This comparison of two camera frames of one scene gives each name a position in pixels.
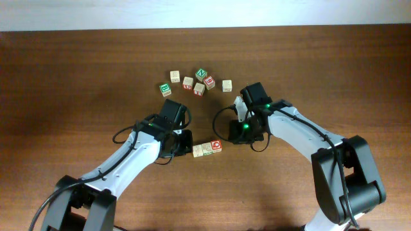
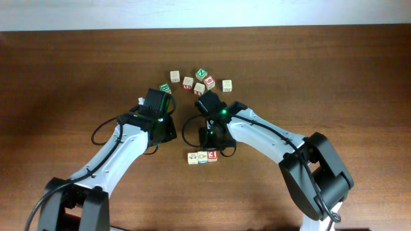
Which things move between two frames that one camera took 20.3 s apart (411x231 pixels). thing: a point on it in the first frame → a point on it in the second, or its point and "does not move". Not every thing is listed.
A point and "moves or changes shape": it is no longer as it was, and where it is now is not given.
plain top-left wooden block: x=174 y=76 does not move
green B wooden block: x=165 y=89 does not move
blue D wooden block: x=198 y=151 moves or changes shape
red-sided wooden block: x=187 y=83 does not move
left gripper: x=186 y=144 → x=169 y=130
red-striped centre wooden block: x=199 y=89 does not move
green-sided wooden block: x=207 y=147 moves or changes shape
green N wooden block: x=200 y=74 does not move
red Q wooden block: x=216 y=145 moves or changes shape
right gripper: x=237 y=132 → x=212 y=141
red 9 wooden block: x=209 y=82 does not move
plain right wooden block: x=227 y=86 does not move
